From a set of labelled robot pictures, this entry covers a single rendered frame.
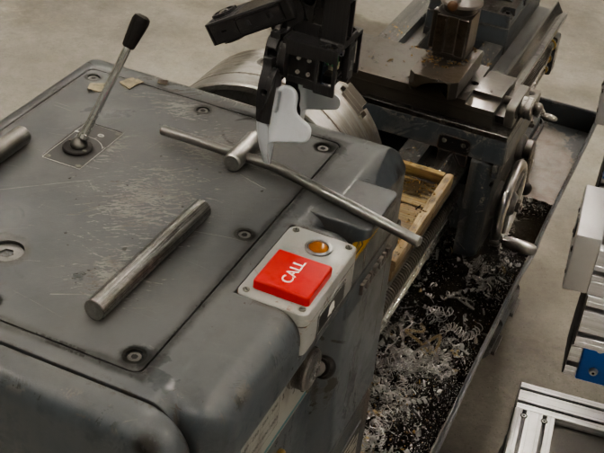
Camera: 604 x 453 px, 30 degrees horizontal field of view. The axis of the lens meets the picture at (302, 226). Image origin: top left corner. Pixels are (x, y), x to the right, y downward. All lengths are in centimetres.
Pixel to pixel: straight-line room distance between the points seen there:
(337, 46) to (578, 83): 342
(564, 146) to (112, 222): 190
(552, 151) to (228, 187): 174
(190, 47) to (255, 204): 320
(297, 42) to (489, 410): 185
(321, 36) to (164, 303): 32
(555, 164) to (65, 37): 224
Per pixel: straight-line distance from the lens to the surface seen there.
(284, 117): 119
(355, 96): 161
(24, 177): 126
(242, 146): 128
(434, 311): 227
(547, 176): 278
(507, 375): 300
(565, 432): 258
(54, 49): 436
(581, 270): 155
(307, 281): 109
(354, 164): 130
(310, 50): 116
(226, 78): 152
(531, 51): 264
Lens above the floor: 193
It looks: 35 degrees down
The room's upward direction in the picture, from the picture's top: 6 degrees clockwise
